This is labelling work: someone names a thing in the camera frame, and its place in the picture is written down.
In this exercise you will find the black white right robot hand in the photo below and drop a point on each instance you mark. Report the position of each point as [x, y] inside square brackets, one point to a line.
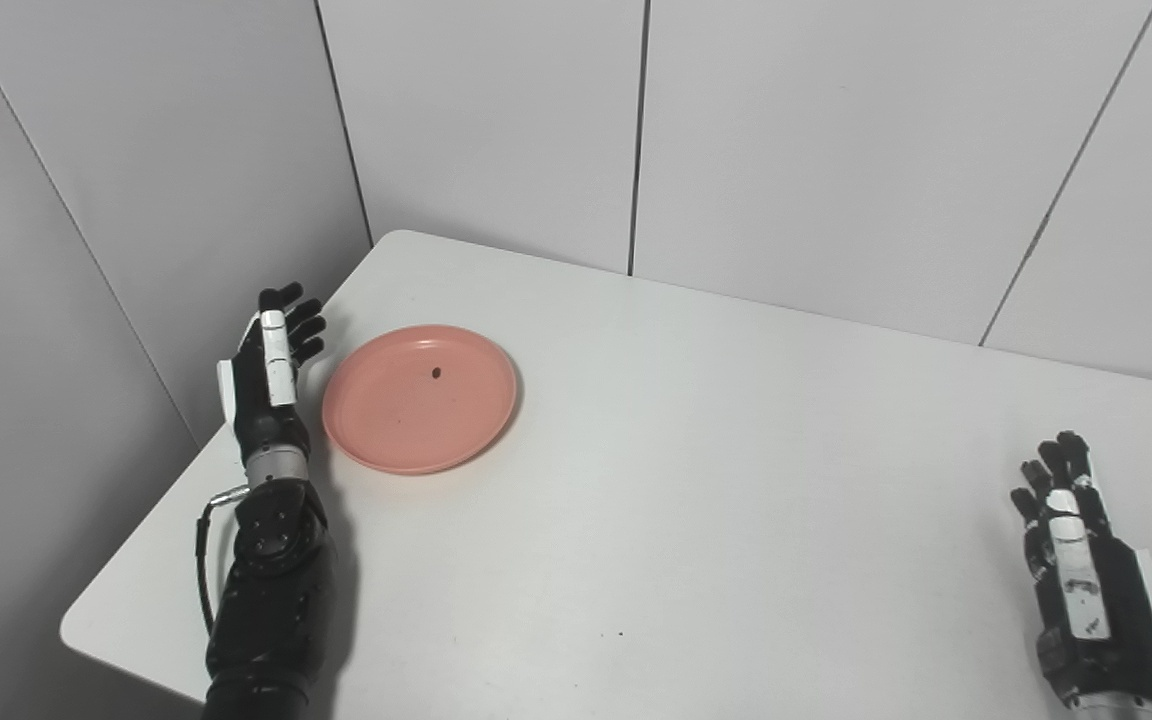
[1101, 600]

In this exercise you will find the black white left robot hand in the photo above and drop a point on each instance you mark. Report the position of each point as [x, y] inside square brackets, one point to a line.
[261, 405]

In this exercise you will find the pink round plate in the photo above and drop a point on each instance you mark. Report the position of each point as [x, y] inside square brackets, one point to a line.
[416, 405]

